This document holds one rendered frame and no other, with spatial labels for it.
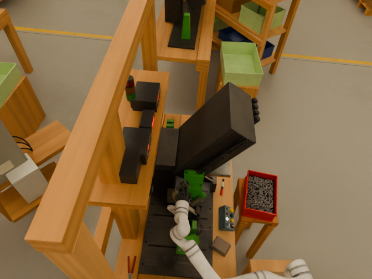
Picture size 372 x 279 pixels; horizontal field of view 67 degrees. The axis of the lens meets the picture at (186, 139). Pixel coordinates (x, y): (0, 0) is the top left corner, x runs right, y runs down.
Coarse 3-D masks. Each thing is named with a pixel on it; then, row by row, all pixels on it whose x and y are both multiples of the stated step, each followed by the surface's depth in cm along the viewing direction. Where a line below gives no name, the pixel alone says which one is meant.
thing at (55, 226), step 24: (144, 0) 144; (120, 24) 128; (144, 24) 143; (120, 48) 116; (120, 72) 106; (96, 96) 96; (120, 96) 106; (96, 120) 89; (72, 144) 83; (96, 144) 84; (72, 168) 77; (96, 168) 85; (48, 192) 72; (72, 192) 73; (48, 216) 68; (72, 216) 70; (48, 240) 65; (72, 240) 71
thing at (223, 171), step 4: (224, 164) 179; (228, 164) 179; (220, 168) 177; (224, 168) 177; (228, 168) 177; (212, 172) 175; (216, 172) 175; (220, 172) 175; (224, 172) 175; (228, 172) 175; (216, 176) 176; (220, 176) 176; (224, 176) 175; (228, 176) 175
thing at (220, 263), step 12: (228, 180) 198; (216, 192) 192; (228, 192) 192; (216, 204) 186; (228, 204) 186; (216, 216) 181; (216, 228) 176; (228, 240) 171; (216, 252) 166; (228, 252) 166; (216, 264) 162; (228, 264) 162; (228, 276) 158
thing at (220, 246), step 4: (216, 236) 170; (216, 240) 168; (220, 240) 168; (224, 240) 168; (212, 244) 166; (216, 244) 166; (220, 244) 166; (224, 244) 166; (228, 244) 166; (212, 248) 167; (216, 248) 165; (220, 248) 165; (224, 248) 165; (228, 248) 165; (220, 252) 165; (224, 252) 163; (224, 256) 164
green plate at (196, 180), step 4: (184, 172) 159; (188, 172) 159; (192, 172) 159; (184, 176) 161; (188, 176) 160; (192, 176) 160; (196, 176) 160; (200, 176) 160; (188, 180) 162; (192, 180) 162; (196, 180) 162; (200, 180) 162; (192, 184) 164; (196, 184) 164; (200, 184) 164; (188, 188) 166; (192, 188) 166; (196, 188) 166; (200, 188) 166; (192, 192) 168; (196, 192) 168; (200, 192) 167; (188, 196) 170; (192, 196) 170
